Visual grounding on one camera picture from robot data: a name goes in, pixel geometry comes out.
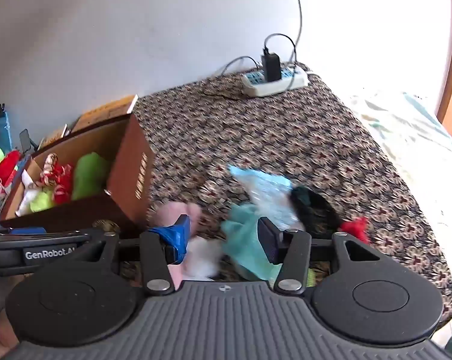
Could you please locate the red ribbon cloth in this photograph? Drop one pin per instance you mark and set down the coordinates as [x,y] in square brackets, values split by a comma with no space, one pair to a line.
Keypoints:
[64,185]

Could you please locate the red plush toy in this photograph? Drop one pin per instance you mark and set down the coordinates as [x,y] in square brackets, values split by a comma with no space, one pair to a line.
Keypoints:
[6,165]

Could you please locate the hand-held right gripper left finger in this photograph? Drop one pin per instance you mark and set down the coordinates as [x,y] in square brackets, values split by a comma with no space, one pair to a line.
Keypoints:
[179,238]

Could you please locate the light blue plastic packet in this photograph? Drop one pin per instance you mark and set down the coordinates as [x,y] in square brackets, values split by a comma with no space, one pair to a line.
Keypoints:
[265,191]

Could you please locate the brown cardboard box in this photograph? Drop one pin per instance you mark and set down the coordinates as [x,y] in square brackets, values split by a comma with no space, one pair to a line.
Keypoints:
[130,180]

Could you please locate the dark green knit headband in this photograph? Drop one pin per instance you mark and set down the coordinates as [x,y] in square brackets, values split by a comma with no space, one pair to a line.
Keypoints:
[316,210]

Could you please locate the small illustrated book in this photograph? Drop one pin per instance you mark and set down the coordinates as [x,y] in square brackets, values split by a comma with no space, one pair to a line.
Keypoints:
[53,137]

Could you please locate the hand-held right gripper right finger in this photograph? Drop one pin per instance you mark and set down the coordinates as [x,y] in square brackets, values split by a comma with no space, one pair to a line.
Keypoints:
[268,242]

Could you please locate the large yellow book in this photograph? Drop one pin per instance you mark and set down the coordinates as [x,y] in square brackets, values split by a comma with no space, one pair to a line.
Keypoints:
[106,110]

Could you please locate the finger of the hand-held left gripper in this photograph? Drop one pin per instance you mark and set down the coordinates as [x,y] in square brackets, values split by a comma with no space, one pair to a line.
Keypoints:
[159,232]

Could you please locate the teal mesh cloth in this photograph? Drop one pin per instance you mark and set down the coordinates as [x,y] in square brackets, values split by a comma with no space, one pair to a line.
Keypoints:
[243,240]

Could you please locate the red knit cloth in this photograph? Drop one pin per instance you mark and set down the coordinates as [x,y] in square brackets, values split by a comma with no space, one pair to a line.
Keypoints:
[355,228]

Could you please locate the black charger adapter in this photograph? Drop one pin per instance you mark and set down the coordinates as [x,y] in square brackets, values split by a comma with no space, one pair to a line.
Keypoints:
[271,67]

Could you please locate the light printed bed sheet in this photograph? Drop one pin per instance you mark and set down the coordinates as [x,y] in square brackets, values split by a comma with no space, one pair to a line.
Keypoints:
[406,131]

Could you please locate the green plush toy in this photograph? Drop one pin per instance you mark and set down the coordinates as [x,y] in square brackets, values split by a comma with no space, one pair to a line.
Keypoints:
[91,174]

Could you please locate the white power strip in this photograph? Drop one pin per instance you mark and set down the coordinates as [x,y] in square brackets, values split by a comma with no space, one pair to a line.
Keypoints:
[286,82]

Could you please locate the person's left hand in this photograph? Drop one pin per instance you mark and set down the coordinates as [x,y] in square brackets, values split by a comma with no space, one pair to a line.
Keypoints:
[6,330]

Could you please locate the floral patterned blanket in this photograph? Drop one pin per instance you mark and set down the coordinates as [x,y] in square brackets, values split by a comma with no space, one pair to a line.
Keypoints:
[286,138]

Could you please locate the white fluffy cloth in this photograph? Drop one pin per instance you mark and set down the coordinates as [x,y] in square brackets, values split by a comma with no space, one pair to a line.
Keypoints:
[203,258]

